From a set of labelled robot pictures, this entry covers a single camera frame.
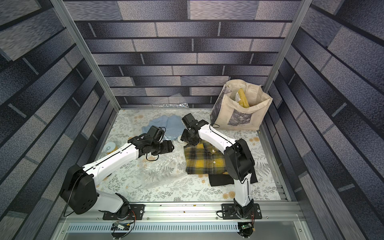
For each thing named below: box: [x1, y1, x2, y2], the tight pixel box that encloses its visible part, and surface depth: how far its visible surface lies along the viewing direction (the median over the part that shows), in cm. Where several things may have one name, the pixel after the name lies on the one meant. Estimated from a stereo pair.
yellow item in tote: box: [235, 88, 250, 108], surface depth 99 cm
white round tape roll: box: [103, 142, 116, 153], surface depth 94 cm
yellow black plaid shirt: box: [183, 140, 229, 175], surface depth 87 cm
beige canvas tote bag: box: [210, 79, 273, 131], surface depth 99 cm
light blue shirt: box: [141, 115, 187, 139], surface depth 112 cm
